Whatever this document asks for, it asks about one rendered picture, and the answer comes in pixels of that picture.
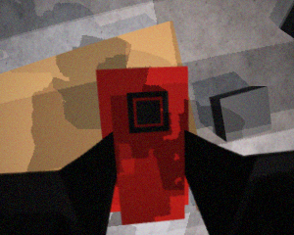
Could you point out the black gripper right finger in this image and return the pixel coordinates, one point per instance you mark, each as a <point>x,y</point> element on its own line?
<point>222,182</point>

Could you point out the brown panel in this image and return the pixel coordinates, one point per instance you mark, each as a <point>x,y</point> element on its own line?
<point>49,110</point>

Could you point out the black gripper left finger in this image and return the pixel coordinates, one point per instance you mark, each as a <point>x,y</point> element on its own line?
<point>83,190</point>

